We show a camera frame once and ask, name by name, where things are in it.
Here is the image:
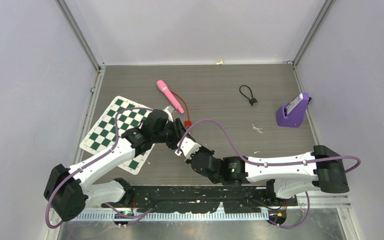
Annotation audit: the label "red cable padlock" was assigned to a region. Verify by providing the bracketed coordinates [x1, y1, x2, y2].
[171, 91, 192, 128]

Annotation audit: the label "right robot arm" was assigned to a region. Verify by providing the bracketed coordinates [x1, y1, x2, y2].
[180, 143, 350, 205]

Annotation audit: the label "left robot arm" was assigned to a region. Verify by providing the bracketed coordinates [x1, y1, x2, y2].
[44, 109, 186, 222]

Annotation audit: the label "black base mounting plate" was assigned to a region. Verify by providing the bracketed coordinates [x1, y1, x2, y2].
[130, 185, 298, 215]

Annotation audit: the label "pink toy microphone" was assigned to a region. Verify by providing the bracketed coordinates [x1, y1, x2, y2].
[156, 80, 185, 114]

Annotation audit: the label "small silver keys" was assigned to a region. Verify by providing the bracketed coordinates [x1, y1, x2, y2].
[252, 124, 263, 134]

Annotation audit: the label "green white chessboard mat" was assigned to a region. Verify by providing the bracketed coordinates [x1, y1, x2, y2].
[79, 96, 159, 176]

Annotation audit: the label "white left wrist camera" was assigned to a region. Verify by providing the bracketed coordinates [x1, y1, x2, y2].
[163, 105, 175, 122]

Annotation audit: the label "black cable padlock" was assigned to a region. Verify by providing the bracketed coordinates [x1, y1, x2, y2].
[239, 84, 258, 106]

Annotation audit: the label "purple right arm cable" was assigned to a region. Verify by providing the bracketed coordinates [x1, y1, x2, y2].
[177, 119, 362, 230]

